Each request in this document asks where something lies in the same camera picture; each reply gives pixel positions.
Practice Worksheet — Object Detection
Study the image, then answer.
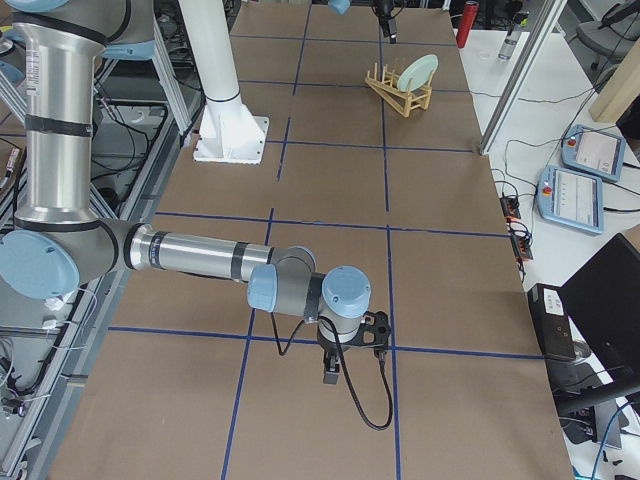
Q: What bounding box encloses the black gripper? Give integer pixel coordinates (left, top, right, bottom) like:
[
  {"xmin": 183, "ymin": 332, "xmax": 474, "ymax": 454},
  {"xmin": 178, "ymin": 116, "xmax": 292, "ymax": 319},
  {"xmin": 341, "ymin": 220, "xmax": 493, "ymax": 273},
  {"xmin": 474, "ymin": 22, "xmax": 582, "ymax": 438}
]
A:
[
  {"xmin": 373, "ymin": 0, "xmax": 398, "ymax": 42},
  {"xmin": 317, "ymin": 329, "xmax": 343, "ymax": 385}
]

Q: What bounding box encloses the light green plate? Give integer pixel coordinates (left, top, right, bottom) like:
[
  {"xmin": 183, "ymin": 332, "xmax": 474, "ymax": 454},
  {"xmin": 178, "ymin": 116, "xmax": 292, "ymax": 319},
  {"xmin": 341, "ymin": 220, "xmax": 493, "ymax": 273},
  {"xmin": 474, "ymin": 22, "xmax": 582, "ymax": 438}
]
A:
[{"xmin": 396, "ymin": 54, "xmax": 439, "ymax": 92}]

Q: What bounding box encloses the wooden dish rack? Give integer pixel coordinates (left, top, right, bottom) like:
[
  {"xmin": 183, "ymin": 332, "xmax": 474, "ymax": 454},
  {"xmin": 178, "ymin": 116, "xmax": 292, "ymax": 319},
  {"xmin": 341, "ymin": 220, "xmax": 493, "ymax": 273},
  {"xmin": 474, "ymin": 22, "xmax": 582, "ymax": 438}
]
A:
[{"xmin": 364, "ymin": 54, "xmax": 439, "ymax": 118}]

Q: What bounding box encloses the red bottle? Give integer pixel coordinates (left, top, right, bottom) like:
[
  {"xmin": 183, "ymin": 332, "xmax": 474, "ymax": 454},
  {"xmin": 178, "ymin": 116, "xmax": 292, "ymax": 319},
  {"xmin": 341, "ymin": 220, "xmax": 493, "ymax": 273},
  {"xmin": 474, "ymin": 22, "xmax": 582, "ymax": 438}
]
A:
[{"xmin": 456, "ymin": 0, "xmax": 479, "ymax": 49}]

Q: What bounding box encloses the clear water bottle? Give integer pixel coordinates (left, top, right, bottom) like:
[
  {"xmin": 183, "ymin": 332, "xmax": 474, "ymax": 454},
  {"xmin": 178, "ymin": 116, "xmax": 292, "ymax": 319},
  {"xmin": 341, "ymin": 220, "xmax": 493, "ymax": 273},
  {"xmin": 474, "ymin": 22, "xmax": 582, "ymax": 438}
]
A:
[{"xmin": 498, "ymin": 25, "xmax": 521, "ymax": 61}]

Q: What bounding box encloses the black computer box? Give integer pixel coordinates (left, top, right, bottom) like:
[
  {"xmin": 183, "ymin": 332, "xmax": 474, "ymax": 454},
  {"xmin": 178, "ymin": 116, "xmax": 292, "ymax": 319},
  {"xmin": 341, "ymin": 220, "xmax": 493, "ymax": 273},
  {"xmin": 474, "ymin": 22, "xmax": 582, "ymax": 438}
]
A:
[{"xmin": 527, "ymin": 283, "xmax": 576, "ymax": 362}]

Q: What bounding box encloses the black power strip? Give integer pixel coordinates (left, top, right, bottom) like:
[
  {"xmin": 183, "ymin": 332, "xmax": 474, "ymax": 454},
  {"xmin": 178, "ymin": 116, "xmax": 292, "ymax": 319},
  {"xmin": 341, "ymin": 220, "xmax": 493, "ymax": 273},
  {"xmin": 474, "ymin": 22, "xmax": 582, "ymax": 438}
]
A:
[{"xmin": 500, "ymin": 195, "xmax": 533, "ymax": 263}]

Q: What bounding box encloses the upper teach pendant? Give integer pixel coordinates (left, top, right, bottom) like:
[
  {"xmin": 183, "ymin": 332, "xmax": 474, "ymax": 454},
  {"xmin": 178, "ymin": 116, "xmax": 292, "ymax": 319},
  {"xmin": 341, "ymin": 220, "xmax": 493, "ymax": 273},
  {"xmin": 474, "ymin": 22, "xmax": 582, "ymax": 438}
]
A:
[{"xmin": 561, "ymin": 124, "xmax": 626, "ymax": 183}]

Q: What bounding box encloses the teach pendant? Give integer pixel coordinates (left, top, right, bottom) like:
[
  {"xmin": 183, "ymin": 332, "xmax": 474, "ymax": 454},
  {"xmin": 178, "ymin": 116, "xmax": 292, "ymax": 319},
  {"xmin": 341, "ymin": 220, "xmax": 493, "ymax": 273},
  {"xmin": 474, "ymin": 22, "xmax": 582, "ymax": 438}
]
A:
[
  {"xmin": 561, "ymin": 124, "xmax": 626, "ymax": 183},
  {"xmin": 536, "ymin": 165, "xmax": 604, "ymax": 235}
]

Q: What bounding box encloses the wooden board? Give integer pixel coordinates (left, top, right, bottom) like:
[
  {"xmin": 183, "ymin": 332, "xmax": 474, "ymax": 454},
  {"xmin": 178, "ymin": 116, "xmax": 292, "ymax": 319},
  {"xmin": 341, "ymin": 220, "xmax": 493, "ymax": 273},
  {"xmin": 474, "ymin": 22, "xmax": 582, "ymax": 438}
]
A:
[{"xmin": 589, "ymin": 40, "xmax": 640, "ymax": 123}]

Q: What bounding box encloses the lower teach pendant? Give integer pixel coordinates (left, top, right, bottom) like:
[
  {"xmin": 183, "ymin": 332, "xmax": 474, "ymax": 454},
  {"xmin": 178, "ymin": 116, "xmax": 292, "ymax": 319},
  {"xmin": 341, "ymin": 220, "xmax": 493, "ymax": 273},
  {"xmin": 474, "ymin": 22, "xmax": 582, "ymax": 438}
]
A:
[{"xmin": 536, "ymin": 165, "xmax": 604, "ymax": 235}]

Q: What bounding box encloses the black monitor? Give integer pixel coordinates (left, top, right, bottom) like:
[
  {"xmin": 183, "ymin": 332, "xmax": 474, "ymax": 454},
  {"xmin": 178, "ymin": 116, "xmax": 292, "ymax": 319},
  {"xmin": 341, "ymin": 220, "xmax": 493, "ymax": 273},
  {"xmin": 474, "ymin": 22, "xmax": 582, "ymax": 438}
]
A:
[{"xmin": 556, "ymin": 233, "xmax": 639, "ymax": 415}]

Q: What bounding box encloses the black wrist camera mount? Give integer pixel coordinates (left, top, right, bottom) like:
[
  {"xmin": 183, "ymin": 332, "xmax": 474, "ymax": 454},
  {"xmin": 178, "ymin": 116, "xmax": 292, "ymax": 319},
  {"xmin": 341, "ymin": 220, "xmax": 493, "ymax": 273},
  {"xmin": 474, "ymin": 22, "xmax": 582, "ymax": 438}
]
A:
[{"xmin": 347, "ymin": 311, "xmax": 391, "ymax": 349}]

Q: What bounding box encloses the aluminium frame post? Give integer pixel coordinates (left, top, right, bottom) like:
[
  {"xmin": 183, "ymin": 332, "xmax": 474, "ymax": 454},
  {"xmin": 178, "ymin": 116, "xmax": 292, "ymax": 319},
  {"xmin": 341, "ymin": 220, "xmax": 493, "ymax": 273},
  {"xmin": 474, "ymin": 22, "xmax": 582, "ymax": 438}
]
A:
[{"xmin": 479, "ymin": 0, "xmax": 567, "ymax": 155}]

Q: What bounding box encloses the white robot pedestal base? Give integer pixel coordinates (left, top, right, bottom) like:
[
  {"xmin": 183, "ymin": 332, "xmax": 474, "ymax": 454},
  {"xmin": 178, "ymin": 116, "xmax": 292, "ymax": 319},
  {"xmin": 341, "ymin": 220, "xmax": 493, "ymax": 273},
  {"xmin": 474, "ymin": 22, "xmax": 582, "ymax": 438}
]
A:
[{"xmin": 179, "ymin": 0, "xmax": 269, "ymax": 165}]

